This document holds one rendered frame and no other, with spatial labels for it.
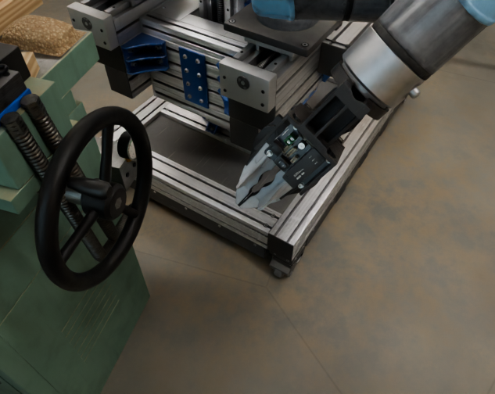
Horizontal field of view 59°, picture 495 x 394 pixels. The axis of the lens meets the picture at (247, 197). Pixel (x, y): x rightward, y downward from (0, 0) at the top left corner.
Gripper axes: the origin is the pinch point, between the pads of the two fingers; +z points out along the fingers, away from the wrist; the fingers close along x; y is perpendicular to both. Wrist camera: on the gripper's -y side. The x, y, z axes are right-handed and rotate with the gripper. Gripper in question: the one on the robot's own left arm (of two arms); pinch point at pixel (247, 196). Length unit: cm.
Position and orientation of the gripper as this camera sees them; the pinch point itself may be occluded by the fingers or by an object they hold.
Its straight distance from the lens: 56.3
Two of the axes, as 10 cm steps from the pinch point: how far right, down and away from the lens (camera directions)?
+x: 7.1, 7.1, 0.4
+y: -3.2, 3.7, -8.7
